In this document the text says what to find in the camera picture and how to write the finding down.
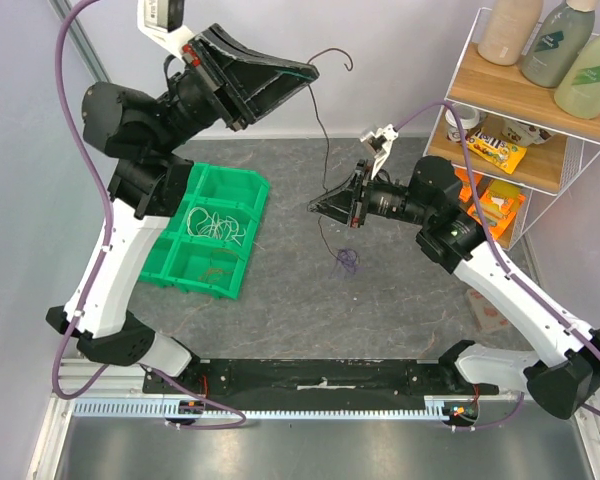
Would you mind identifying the white wire shelf rack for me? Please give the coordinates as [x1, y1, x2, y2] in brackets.
[445, 7, 600, 249]

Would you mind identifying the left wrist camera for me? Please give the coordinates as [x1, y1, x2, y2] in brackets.
[136, 0, 194, 58]

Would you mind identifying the white cable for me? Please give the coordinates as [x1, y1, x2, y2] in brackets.
[186, 205, 247, 247]
[199, 213, 247, 247]

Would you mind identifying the orange yellow snack box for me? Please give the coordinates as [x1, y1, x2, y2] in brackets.
[479, 180, 526, 241]

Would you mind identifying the light green pump bottle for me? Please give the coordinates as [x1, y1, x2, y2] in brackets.
[554, 35, 600, 120]

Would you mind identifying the grey-green pump bottle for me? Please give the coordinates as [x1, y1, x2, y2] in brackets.
[520, 0, 599, 88]

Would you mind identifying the yellow candy bag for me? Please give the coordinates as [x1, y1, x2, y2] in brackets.
[466, 129, 527, 174]

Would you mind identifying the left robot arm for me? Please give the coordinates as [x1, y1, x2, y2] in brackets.
[46, 24, 319, 393]

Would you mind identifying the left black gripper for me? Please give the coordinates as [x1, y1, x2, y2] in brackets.
[151, 22, 321, 153]

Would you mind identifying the white paper cup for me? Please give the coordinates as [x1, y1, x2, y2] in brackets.
[445, 103, 482, 143]

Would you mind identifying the green compartment bin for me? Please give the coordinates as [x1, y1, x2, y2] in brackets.
[138, 163, 270, 300]

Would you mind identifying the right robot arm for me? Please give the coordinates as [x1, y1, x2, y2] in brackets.
[308, 156, 600, 420]

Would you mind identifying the orange cable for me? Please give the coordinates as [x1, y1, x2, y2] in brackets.
[197, 247, 246, 284]

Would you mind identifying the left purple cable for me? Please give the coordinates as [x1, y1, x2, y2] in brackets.
[50, 0, 248, 431]

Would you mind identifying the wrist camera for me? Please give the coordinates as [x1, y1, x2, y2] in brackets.
[136, 0, 194, 58]
[360, 124, 399, 180]

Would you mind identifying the beige pump bottle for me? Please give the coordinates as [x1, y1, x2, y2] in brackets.
[477, 0, 544, 66]

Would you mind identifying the dark brown cable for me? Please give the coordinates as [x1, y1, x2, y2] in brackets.
[306, 47, 355, 261]

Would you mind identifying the slotted cable duct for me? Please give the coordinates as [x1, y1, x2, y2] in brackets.
[72, 397, 458, 421]

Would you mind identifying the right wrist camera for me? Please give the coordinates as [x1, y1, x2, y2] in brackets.
[360, 124, 399, 180]

